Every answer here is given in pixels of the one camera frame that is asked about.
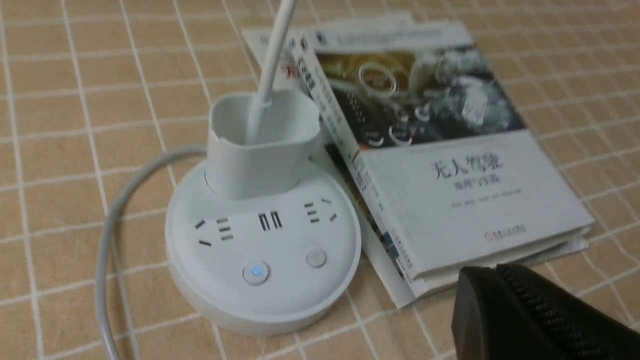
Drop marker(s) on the bottom book under white book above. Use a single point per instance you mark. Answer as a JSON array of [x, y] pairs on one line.
[[390, 260]]

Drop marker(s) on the white desk lamp socket base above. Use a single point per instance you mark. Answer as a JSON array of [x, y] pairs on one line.
[[259, 239]]

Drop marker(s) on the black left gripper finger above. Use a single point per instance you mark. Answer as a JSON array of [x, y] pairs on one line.
[[510, 312]]

